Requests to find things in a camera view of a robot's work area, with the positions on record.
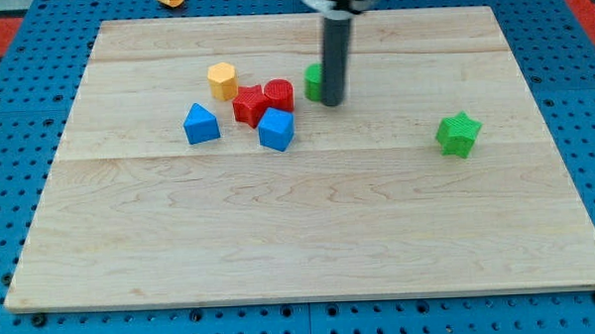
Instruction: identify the blue triangle block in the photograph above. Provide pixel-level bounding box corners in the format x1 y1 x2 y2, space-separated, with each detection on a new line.
182 103 221 145

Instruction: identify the red star block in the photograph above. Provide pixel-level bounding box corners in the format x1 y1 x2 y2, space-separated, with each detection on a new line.
232 85 271 129

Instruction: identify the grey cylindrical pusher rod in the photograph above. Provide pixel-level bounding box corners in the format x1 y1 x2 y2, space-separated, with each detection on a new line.
320 17 352 106

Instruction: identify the blue cube block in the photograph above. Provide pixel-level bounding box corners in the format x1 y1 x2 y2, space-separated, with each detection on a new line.
257 107 295 152

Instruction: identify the red cylinder block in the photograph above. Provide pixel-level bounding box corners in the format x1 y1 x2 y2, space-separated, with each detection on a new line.
263 78 295 113

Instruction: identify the green cylinder block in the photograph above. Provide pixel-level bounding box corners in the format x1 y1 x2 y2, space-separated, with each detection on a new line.
303 63 322 102

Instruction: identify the yellow hexagon block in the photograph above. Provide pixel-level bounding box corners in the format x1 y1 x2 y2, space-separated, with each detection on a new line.
207 62 238 101

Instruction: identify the green star block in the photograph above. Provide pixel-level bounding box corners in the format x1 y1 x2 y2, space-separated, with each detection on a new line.
435 111 483 159

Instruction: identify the wooden board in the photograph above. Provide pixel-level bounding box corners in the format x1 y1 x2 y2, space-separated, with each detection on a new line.
5 7 595 313

